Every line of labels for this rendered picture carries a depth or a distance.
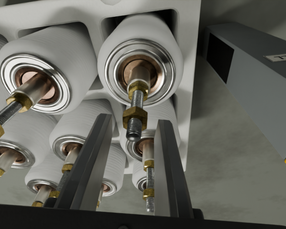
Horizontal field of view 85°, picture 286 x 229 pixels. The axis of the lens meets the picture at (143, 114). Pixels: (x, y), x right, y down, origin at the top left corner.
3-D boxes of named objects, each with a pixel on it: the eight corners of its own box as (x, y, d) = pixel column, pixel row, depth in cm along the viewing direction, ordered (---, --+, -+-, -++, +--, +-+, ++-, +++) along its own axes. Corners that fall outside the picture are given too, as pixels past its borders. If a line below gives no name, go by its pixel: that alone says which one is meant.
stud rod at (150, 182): (148, 157, 23) (147, 213, 18) (145, 153, 23) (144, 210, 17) (154, 155, 23) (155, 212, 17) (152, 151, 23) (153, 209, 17)
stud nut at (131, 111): (142, 102, 11) (141, 110, 10) (152, 119, 12) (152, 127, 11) (118, 112, 11) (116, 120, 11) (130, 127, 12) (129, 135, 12)
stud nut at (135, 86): (143, 78, 14) (143, 82, 13) (151, 93, 15) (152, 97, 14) (124, 87, 14) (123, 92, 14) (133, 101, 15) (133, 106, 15)
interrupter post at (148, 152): (145, 151, 25) (145, 170, 23) (140, 142, 24) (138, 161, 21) (159, 148, 25) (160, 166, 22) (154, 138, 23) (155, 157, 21)
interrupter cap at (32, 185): (20, 178, 32) (18, 181, 32) (53, 176, 31) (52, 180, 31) (41, 195, 37) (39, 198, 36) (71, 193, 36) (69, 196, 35)
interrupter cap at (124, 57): (151, 19, 14) (151, 20, 13) (186, 84, 18) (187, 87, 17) (90, 64, 16) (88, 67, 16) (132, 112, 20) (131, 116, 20)
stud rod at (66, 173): (69, 158, 24) (44, 212, 18) (72, 155, 24) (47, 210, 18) (75, 161, 25) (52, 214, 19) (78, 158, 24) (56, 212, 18)
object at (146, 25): (152, -6, 27) (155, -1, 13) (176, 44, 32) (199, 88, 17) (110, 28, 30) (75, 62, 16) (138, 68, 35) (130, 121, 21)
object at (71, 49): (94, 7, 28) (39, 24, 14) (118, 57, 34) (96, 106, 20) (52, 28, 30) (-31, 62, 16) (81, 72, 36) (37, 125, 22)
